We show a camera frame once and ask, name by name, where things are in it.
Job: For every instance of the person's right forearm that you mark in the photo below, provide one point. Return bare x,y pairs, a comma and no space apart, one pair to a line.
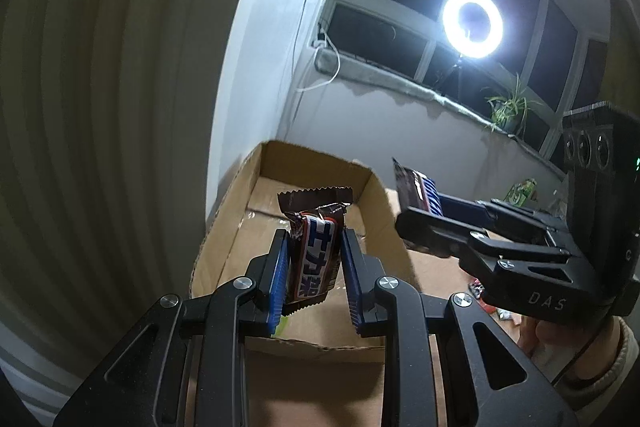
610,382

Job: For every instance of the brown chocolate bar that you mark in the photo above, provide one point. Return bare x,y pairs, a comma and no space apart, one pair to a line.
415,187
312,257

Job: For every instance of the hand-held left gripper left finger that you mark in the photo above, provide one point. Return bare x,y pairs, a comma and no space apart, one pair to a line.
277,287

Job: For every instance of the cardboard box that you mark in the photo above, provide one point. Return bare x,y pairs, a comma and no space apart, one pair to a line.
300,162

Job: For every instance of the green snack bag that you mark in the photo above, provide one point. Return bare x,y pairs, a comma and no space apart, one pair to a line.
520,192

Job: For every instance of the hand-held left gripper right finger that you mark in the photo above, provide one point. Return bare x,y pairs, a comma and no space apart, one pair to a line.
352,287

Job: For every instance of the potted green plant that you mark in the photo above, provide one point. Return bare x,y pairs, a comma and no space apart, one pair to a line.
502,109

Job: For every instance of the person's right hand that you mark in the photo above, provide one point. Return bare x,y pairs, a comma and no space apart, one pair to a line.
550,339

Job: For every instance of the grey window sill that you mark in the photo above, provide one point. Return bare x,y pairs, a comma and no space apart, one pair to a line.
380,79

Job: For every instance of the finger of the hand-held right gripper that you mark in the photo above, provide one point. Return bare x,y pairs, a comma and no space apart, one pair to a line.
500,212
430,232

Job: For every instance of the white curtain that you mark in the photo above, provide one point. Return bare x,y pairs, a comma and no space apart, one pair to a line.
100,107

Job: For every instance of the small red snack packet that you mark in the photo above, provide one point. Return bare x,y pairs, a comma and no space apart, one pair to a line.
479,291

